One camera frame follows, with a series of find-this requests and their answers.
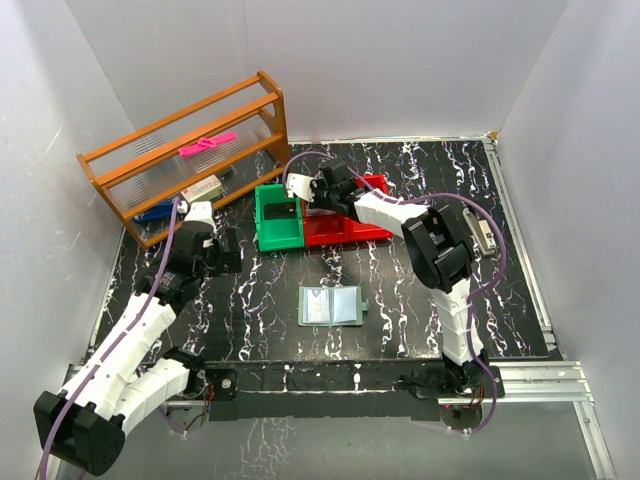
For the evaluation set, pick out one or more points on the white red box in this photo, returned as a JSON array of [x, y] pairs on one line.
[[204, 190]]

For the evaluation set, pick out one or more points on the wooden shelf rack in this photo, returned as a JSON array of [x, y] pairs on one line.
[[144, 168]]

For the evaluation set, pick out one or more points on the pink plastic clip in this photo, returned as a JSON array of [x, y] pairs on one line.
[[207, 143]]

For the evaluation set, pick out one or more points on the black card in bin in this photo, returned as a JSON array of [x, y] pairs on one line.
[[280, 211]]

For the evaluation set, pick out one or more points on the blue stapler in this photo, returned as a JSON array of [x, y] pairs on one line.
[[159, 211]]

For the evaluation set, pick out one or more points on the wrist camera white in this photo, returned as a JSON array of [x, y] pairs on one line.
[[202, 212], [299, 186]]

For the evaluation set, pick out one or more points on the green plastic bin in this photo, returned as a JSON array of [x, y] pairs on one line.
[[277, 234]]

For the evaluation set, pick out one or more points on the red plastic bin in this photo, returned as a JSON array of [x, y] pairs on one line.
[[359, 232], [323, 230]]

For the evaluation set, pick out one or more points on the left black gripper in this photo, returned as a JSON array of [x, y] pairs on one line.
[[228, 260]]

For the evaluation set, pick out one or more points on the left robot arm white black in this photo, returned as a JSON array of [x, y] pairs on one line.
[[87, 422]]

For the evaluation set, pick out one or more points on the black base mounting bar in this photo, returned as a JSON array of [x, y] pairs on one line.
[[421, 390]]

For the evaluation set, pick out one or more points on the right red plastic bin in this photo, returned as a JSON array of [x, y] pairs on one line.
[[359, 232]]

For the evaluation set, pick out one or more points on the black grey stapler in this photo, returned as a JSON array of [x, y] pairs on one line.
[[481, 231]]

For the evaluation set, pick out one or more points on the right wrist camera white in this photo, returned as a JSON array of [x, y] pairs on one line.
[[299, 186]]

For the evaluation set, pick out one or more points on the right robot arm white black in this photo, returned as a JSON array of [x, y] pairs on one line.
[[440, 253]]

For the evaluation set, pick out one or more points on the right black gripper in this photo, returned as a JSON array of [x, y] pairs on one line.
[[317, 185]]

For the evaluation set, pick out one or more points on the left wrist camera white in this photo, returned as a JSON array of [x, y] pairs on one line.
[[202, 212]]

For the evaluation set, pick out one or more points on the middle red plastic bin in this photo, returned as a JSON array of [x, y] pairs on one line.
[[323, 230]]

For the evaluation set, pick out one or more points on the green card holder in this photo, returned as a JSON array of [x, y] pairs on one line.
[[331, 306]]

